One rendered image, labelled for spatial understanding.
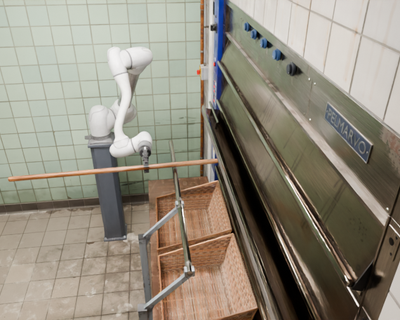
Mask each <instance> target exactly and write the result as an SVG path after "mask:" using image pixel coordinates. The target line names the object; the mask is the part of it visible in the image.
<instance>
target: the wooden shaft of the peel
mask: <svg viewBox="0 0 400 320"><path fill-rule="evenodd" d="M215 163H218V159H204V160H196V161H182V162H174V163H160V164H149V167H148V168H144V167H143V165H138V166H124V167H117V168H102V169H94V170H81V171H66V172H58V173H44V174H36V175H22V176H15V177H8V181H9V182H16V181H23V180H37V179H45V178H58V177H73V176H80V175H94V174H101V173H115V172H123V171H136V170H151V169H158V168H172V167H180V166H193V165H201V164H215Z"/></svg>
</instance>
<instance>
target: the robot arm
mask: <svg viewBox="0 0 400 320"><path fill-rule="evenodd" d="M152 59H153V56H152V52H151V50H150V49H148V48H145V47H141V46H139V47H134V48H128V49H126V50H120V48H118V47H112V48H110V49H109V50H108V51H107V61H108V65H109V68H110V71H111V73H112V75H113V77H114V79H115V81H116V83H117V84H118V86H119V88H120V90H121V92H120V95H119V99H117V100H116V101H115V102H114V104H113V105H112V107H111V108H109V109H108V108H106V107H105V106H103V105H96V106H94V107H92V108H91V109H90V113H89V117H88V120H89V126H90V131H91V134H90V135H87V136H84V139H85V140H90V142H89V144H90V145H94V144H103V143H113V141H112V137H113V134H114V133H115V140H114V144H112V145H111V146H110V153H111V155H112V156H113V157H126V156H130V155H132V154H134V153H136V152H139V153H140V156H141V157H143V159H142V160H143V167H144V168H148V167H149V156H150V155H151V152H152V138H151V136H150V134H149V133H148V132H146V131H143V132H141V133H139V134H138V135H137V136H136V137H134V138H131V139H129V138H128V137H127V136H126V135H125V134H124V133H123V125H124V124H126V123H129V122H131V121H132V120H134V118H135V117H136V115H137V110H136V107H135V106H134V105H133V104H132V102H131V101H132V99H133V95H134V92H135V88H136V86H137V82H138V78H139V75H140V74H141V73H142V72H143V70H144V69H145V68H146V67H147V66H148V65H149V64H150V63H151V62H152ZM112 128H114V132H112V131H111V132H110V130H111V129H112Z"/></svg>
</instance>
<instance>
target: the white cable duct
mask: <svg viewBox="0 0 400 320"><path fill-rule="evenodd" d="M210 24H213V0H210V18H209V72H208V108H209V109H210V108H211V107H210V104H209V101H211V70H212V31H210ZM210 149H211V139H210V136H209V133H208V159H210ZM208 180H209V183H210V164H208Z"/></svg>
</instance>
